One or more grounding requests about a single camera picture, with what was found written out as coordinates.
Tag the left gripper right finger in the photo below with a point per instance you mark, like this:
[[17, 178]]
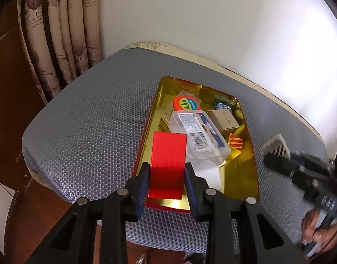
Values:
[[260, 238]]

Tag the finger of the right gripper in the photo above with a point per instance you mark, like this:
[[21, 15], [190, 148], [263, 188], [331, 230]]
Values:
[[283, 165]]

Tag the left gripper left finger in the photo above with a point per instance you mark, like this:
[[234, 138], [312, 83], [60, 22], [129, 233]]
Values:
[[72, 239]]

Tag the white striped wooden cube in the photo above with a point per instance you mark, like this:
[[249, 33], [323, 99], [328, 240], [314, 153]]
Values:
[[277, 146]]

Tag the yellow red-striped wooden cube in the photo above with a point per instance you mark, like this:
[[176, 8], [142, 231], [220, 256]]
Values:
[[235, 142]]

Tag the clear plastic box with label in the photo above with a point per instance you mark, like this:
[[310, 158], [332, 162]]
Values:
[[204, 141]]

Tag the red wooden block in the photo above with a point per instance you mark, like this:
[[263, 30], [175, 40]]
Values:
[[167, 165]]

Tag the person's right hand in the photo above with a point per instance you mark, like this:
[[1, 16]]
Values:
[[327, 237]]

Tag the beige small card box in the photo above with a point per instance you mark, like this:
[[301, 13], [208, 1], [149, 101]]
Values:
[[224, 120]]

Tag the grey mesh cushion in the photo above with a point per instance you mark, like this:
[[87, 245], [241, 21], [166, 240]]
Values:
[[85, 141]]

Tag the dark green wrapped candy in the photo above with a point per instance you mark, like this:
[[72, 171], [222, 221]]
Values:
[[226, 100]]

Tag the red gold toffee box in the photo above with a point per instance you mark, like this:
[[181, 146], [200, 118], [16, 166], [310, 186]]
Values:
[[228, 159]]

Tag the brown wooden cabinet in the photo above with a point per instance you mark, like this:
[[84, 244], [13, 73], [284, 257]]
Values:
[[20, 101]]

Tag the beige patterned curtain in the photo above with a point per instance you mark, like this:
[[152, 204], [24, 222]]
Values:
[[60, 39]]

